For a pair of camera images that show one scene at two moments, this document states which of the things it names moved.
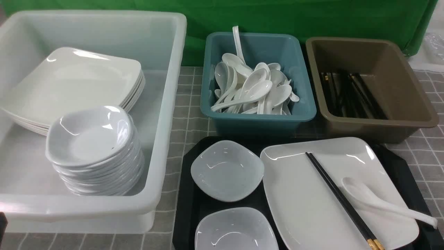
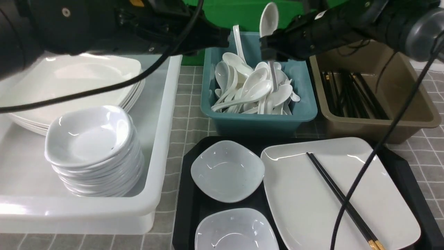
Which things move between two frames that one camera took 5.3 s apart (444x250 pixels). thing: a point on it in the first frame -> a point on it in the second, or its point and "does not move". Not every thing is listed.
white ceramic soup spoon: (359, 193) -> (269, 20)
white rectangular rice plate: (307, 215) does not move
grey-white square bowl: (236, 228) does not move
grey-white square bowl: (227, 170) does not move
